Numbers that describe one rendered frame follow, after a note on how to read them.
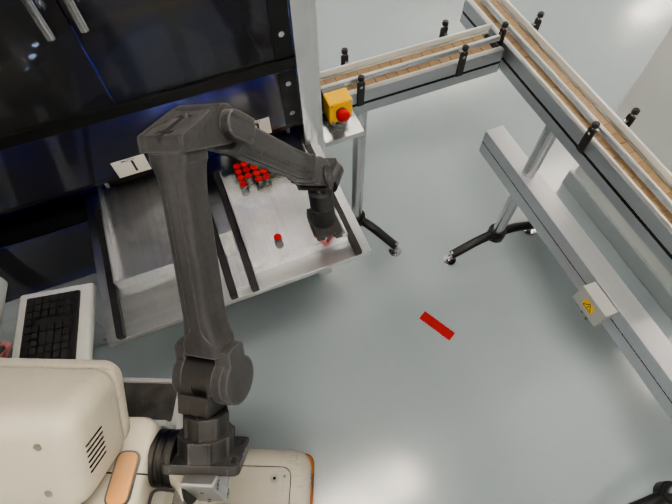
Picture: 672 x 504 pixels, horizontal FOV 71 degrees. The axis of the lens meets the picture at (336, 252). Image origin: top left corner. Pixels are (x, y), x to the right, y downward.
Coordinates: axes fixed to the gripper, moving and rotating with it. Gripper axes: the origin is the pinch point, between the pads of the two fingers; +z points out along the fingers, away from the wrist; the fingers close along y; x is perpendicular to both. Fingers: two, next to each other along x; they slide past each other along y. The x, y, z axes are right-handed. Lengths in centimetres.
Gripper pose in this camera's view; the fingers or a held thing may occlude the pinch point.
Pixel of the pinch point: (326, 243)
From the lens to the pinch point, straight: 122.9
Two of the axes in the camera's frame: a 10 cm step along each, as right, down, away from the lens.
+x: -9.5, 2.8, -1.4
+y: -3.1, -7.4, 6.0
